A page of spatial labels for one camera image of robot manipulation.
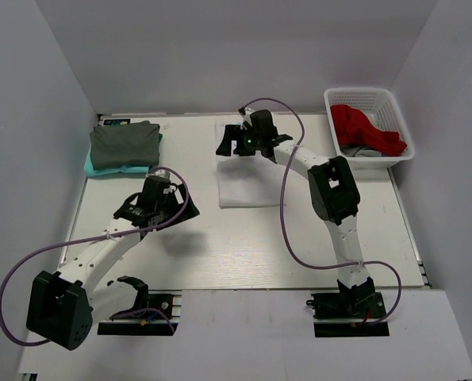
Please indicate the grey folded t-shirt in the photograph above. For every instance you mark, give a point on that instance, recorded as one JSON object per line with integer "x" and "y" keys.
{"x": 135, "y": 144}

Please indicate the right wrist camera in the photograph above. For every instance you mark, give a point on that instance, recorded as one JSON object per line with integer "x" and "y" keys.
{"x": 245, "y": 113}

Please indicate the white t-shirt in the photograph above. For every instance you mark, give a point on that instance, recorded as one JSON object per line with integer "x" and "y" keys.
{"x": 248, "y": 182}

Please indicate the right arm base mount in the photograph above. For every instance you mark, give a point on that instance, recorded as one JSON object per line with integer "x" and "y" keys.
{"x": 332, "y": 317}

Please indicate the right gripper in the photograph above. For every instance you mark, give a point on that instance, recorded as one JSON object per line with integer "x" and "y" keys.
{"x": 232, "y": 133}

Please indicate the red t-shirt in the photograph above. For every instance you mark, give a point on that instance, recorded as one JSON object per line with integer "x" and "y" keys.
{"x": 353, "y": 127}

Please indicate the teal folded t-shirt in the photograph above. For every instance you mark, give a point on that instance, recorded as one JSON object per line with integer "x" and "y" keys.
{"x": 90, "y": 172}

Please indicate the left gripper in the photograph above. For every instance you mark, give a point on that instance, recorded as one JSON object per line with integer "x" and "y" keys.
{"x": 172, "y": 197}

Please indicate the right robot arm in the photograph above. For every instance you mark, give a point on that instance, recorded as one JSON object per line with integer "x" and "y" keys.
{"x": 334, "y": 196}

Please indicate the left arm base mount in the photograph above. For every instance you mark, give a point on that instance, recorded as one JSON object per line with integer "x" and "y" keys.
{"x": 148, "y": 315}

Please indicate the blue sticker label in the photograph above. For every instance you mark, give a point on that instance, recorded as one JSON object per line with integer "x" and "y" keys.
{"x": 118, "y": 121}

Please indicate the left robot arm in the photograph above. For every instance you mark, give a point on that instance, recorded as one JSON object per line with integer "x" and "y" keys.
{"x": 65, "y": 304}

